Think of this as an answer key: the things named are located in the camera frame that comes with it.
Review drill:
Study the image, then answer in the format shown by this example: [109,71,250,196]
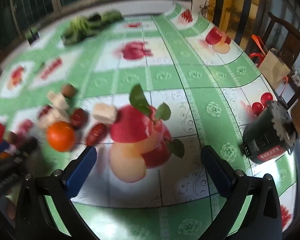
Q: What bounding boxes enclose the green printed tablecloth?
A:
[0,1,300,240]

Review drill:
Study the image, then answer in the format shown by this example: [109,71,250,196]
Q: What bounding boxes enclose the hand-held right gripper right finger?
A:
[201,145,283,240]

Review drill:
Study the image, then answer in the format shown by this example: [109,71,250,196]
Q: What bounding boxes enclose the dark wooden chair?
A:
[267,12,300,110]

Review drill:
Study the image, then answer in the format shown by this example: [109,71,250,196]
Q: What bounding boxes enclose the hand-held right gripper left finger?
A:
[15,145,98,240]

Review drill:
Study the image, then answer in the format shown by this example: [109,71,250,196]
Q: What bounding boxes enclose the green leafy vegetable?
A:
[61,9,124,46]

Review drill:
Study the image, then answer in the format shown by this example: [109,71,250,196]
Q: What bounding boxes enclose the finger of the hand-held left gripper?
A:
[0,140,12,159]

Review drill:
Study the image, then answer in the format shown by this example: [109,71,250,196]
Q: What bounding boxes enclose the brown paper bag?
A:
[258,49,292,88]

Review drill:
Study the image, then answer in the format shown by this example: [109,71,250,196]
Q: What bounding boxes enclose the brown longan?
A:
[61,84,77,98]
[3,131,18,145]

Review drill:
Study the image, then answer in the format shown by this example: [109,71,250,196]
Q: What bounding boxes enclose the small dark object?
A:
[25,29,42,46]

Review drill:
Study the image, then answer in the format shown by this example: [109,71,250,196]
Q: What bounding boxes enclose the red jujube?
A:
[38,105,53,119]
[85,123,108,147]
[70,108,89,130]

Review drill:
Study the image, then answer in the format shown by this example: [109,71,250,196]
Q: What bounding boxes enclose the black electric motor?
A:
[241,100,299,165]

